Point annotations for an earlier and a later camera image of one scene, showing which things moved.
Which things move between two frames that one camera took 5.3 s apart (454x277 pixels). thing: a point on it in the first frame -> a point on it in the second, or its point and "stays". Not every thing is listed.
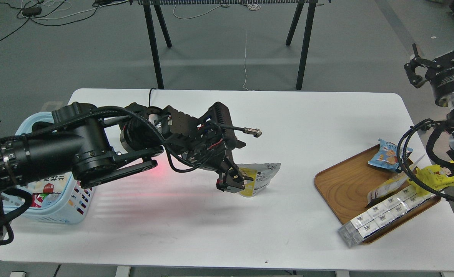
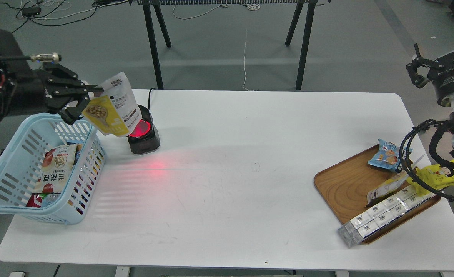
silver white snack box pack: x=356 y=230 stays
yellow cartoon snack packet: x=437 y=177 stays
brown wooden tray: x=344 y=187 stays
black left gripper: x=205 y=142 -> x=54 y=89
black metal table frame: x=307 y=35 stays
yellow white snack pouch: x=262 y=174 -> x=116 y=112
